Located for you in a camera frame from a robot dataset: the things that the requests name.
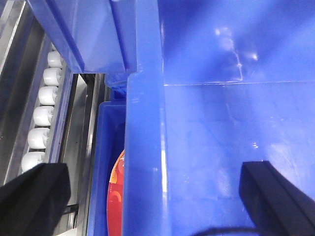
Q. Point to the right white roller track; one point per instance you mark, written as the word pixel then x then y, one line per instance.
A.
pixel 39 135

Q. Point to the large blue plastic bin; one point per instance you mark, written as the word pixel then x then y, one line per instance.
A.
pixel 218 83

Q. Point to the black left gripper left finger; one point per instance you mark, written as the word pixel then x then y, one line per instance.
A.
pixel 33 203

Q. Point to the red orange package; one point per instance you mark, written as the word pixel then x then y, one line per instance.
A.
pixel 115 197

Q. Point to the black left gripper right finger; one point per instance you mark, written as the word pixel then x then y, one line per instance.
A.
pixel 273 203

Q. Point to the lower shelf blue bin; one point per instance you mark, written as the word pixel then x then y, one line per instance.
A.
pixel 109 143

